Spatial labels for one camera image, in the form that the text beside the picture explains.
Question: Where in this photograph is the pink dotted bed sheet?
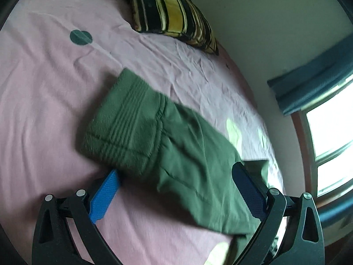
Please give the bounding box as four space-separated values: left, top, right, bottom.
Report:
1 0 284 262

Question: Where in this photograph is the yellow black striped pillow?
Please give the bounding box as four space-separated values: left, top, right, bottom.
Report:
128 0 219 55

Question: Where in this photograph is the dark green jacket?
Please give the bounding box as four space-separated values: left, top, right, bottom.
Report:
78 68 280 265

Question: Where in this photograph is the window with frame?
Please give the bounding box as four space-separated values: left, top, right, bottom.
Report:
291 75 352 208

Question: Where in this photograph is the blue window curtain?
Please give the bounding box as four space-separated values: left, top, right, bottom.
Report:
267 35 352 116

